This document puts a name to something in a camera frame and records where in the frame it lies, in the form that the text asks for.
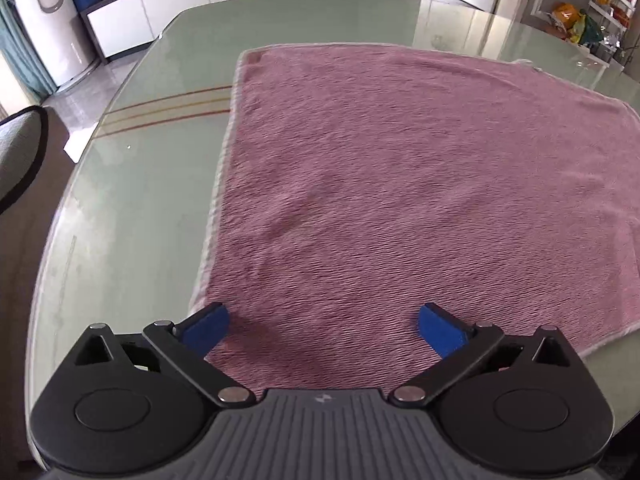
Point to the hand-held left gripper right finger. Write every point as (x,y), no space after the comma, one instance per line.
(440,330)

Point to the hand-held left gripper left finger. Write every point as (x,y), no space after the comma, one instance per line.
(207,330)

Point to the pink towel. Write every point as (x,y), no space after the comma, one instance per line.
(410,195)

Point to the dark chair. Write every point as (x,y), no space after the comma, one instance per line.
(25,155)

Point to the teal curtain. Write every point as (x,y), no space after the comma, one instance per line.
(20,55)

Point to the pile of colourful bags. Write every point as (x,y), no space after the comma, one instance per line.
(575,22)

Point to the white tower air conditioner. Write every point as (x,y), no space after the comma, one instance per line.
(47,30)

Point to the white storage rack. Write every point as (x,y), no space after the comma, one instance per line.
(617,5)

